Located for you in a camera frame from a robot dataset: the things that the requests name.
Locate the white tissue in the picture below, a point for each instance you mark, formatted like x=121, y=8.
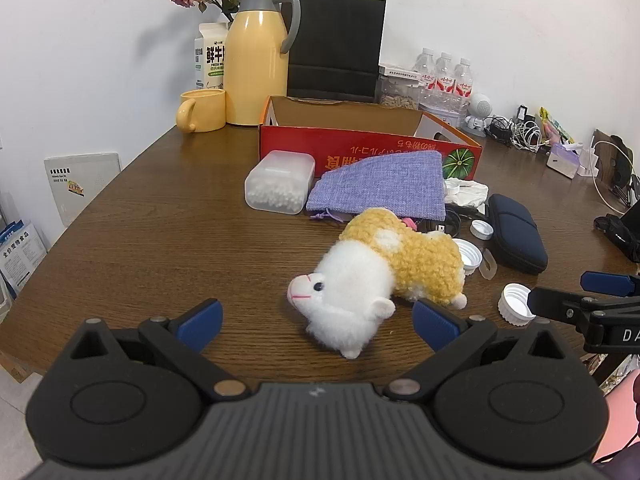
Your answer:
x=472, y=192

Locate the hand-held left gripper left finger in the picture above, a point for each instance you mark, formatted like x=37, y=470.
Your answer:
x=200, y=322

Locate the brown wooden stand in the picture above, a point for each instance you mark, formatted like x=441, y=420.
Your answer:
x=612, y=170

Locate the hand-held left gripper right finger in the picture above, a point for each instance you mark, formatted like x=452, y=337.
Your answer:
x=435, y=322

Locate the small pink clip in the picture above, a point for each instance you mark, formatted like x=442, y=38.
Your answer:
x=407, y=222

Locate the red cardboard box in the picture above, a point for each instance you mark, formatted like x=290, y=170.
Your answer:
x=350, y=130

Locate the blue and white packets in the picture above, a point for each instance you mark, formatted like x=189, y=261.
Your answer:
x=20, y=260

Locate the yellow mug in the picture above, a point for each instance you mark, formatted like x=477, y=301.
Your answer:
x=202, y=110

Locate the small white bottle cap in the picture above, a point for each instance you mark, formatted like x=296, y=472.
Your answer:
x=452, y=189

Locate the white and yellow plush alpaca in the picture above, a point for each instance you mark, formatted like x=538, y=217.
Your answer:
x=360, y=280

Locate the white flat box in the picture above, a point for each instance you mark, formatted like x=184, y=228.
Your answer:
x=397, y=70

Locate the clear food container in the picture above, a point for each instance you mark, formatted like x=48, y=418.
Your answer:
x=397, y=92

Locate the clear cotton swab box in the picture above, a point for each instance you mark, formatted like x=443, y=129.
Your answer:
x=277, y=182

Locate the purple cloth pouch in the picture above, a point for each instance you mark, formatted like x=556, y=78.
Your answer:
x=385, y=185

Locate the colourful snack packets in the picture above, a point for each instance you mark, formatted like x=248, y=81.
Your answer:
x=555, y=127

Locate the black paper bag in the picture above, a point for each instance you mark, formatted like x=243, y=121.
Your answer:
x=335, y=45

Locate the yellow thermos jug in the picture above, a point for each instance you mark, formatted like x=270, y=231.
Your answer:
x=255, y=70

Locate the white milk carton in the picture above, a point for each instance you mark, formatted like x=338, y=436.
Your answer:
x=210, y=60

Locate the white tin box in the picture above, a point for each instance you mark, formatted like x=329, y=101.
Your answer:
x=452, y=116

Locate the wide white bottle cap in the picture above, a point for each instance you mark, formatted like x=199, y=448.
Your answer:
x=469, y=255

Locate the clear water bottle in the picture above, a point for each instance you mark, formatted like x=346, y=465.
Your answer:
x=444, y=72
x=425, y=67
x=462, y=77

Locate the purple and white box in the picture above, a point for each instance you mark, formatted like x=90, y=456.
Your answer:
x=562, y=160

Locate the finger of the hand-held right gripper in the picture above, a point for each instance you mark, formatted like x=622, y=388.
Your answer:
x=607, y=282
x=555, y=304

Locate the ribbed white bottle cap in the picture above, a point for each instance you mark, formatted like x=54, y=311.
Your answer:
x=515, y=305

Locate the smooth white bottle cap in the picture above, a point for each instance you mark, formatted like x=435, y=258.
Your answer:
x=481, y=229

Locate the clear plastic tab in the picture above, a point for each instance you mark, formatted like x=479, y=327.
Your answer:
x=487, y=264

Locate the small black device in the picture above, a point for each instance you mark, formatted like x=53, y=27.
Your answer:
x=523, y=112

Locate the navy zip case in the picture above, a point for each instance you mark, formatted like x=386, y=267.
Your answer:
x=515, y=232

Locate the white robot-shaped speaker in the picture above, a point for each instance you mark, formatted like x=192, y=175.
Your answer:
x=481, y=110

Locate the white charger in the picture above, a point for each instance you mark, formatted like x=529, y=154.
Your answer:
x=590, y=157

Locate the white panel box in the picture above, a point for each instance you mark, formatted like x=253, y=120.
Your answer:
x=82, y=185

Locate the pink clothing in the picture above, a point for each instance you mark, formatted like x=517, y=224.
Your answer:
x=622, y=420

